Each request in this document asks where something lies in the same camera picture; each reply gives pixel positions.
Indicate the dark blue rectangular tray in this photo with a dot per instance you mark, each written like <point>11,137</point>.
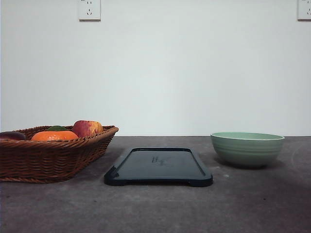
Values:
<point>159,166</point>

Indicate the white wall socket right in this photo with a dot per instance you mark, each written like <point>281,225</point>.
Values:
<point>304,9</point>

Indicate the red yellow apple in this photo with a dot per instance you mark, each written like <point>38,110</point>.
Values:
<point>84,128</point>

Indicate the orange tangerine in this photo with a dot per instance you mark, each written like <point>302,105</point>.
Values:
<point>54,136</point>

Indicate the white wall socket left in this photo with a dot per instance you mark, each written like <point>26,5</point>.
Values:
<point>89,19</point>

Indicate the light green ceramic bowl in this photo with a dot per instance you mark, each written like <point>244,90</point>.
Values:
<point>246,149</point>

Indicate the white wall socket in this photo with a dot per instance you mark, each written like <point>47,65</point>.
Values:
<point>304,9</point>
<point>89,19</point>

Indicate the green avocado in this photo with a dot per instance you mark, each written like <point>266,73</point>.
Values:
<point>56,128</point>

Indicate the dark purple fruit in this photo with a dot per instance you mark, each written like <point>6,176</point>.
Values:
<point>12,135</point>

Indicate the brown woven wicker basket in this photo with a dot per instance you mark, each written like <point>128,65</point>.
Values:
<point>50,154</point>

